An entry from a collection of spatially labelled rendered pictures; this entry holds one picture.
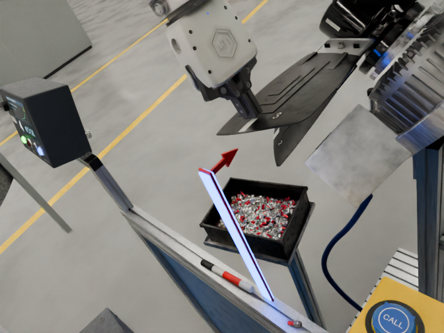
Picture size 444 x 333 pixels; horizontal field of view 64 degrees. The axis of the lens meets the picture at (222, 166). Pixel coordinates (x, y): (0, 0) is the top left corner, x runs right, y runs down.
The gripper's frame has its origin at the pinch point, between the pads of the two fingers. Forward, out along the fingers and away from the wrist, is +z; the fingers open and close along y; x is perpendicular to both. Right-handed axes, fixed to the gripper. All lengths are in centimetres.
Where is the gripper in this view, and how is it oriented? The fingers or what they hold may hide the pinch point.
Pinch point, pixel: (246, 105)
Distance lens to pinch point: 53.6
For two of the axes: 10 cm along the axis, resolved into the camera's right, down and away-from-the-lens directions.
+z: 5.3, 7.7, 3.6
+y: 6.6, -6.4, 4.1
